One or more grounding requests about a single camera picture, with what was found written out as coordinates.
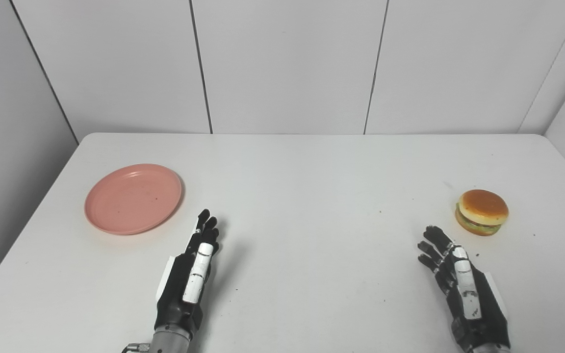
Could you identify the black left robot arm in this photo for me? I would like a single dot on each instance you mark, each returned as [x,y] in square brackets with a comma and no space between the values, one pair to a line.
[168,342]

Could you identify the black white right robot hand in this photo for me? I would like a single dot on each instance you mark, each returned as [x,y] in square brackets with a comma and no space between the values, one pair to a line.
[483,314]

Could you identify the pink round plate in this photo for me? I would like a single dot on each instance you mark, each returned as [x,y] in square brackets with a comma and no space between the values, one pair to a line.
[133,199]

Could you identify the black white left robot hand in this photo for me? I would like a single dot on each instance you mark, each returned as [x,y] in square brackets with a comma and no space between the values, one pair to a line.
[180,289]

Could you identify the toy hamburger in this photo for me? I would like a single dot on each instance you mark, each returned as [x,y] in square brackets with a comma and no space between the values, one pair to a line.
[482,212]

